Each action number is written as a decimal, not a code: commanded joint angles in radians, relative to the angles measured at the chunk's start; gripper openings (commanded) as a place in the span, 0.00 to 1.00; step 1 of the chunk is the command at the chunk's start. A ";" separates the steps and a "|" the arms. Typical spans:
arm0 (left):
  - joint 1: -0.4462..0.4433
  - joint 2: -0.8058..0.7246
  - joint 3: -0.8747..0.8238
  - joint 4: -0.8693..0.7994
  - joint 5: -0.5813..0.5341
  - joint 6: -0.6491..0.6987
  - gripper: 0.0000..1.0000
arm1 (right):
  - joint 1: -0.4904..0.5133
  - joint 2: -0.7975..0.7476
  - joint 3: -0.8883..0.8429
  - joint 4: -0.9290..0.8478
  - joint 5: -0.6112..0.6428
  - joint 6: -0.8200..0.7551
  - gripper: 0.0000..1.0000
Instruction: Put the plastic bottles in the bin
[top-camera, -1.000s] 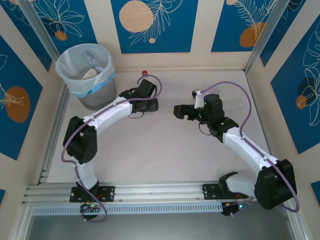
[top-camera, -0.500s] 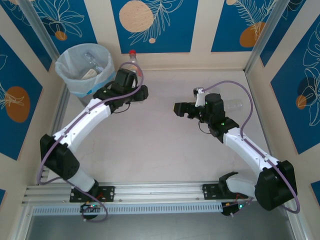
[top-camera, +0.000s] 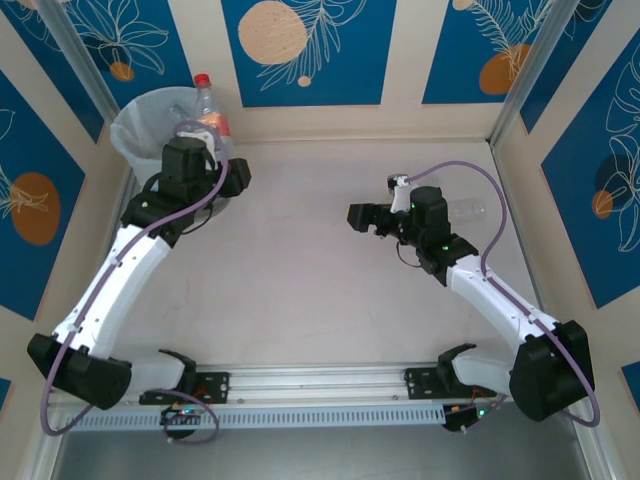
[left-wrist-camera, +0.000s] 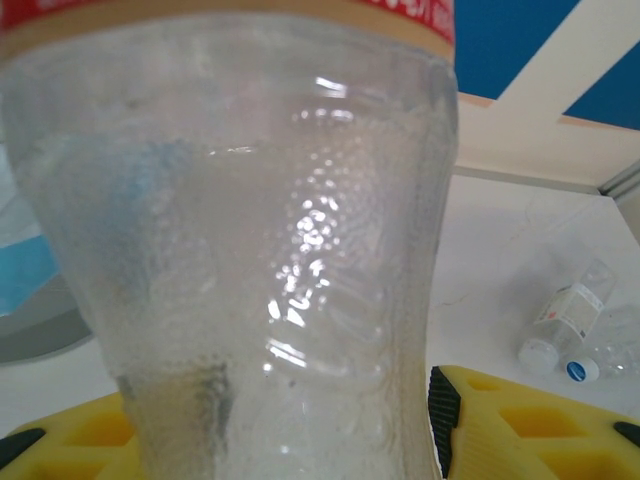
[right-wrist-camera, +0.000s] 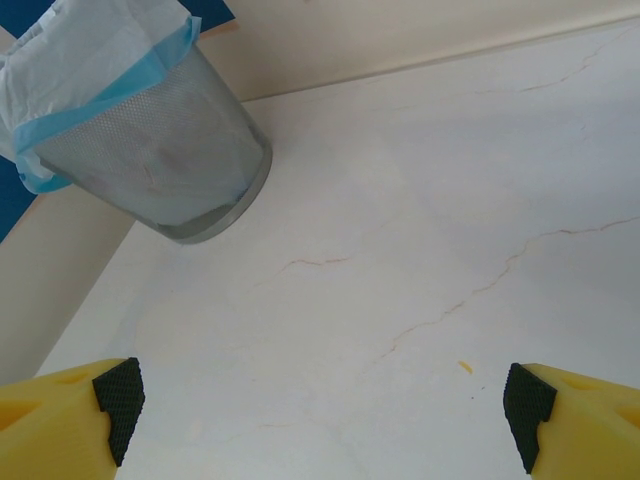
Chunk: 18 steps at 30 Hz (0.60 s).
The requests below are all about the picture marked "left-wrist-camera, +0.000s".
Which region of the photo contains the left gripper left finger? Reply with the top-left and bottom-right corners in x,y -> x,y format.
0,389 -> 146,480

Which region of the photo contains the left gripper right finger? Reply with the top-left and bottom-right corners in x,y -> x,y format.
428,364 -> 640,480

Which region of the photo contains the red-capped bottle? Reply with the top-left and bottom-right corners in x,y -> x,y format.
0,0 -> 459,480

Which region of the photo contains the white bin liner bag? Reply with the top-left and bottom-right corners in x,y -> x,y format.
0,144 -> 64,319

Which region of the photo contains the blue-capped Pepsi bottle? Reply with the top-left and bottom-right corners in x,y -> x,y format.
564,304 -> 640,386

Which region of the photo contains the small white-labelled bottle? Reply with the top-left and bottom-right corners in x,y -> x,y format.
517,257 -> 619,379

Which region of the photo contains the aluminium frame post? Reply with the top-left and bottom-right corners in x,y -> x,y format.
598,158 -> 640,202

